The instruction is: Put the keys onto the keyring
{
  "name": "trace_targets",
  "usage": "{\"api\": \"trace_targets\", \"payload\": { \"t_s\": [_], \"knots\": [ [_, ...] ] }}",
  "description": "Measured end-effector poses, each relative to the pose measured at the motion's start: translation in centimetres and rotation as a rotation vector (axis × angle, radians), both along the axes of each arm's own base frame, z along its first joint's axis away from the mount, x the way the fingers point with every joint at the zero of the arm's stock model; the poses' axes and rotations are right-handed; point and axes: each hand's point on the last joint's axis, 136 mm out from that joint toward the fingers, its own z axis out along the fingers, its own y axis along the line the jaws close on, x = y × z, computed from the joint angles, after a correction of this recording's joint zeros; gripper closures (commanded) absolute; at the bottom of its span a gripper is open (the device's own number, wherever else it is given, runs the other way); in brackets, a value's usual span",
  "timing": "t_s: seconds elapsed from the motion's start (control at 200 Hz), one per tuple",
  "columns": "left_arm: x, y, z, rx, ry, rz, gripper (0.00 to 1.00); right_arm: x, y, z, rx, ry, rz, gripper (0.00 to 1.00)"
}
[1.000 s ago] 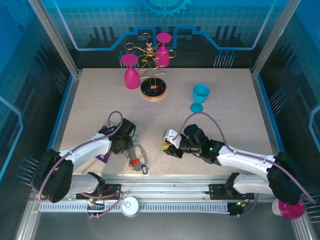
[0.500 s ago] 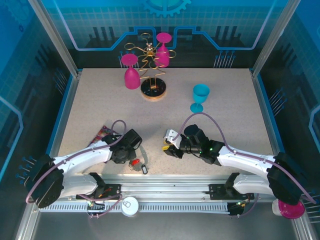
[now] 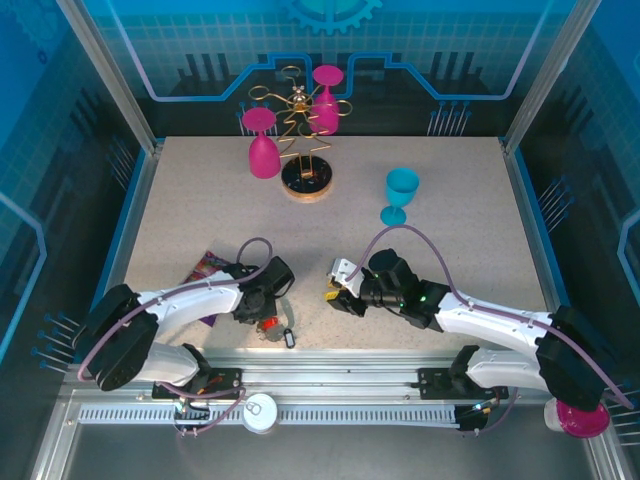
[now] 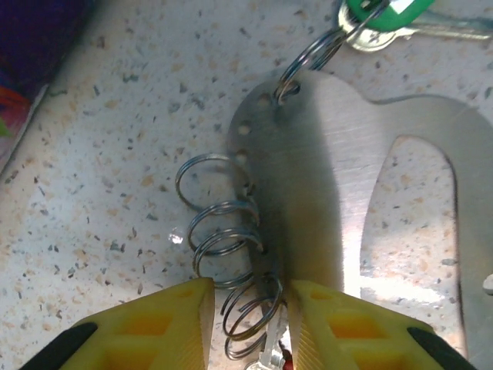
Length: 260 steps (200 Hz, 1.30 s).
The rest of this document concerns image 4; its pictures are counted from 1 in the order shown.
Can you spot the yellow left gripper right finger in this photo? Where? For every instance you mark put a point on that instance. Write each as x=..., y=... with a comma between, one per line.
x=366, y=335

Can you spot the key with red tag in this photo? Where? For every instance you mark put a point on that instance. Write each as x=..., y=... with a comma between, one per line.
x=275, y=347

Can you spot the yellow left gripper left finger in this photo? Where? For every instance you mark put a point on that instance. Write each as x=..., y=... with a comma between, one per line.
x=154, y=331

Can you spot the purple candy bag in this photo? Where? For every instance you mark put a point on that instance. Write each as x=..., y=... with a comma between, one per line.
x=31, y=58

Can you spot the key with green tag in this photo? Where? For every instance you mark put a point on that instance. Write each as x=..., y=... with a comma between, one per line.
x=389, y=17

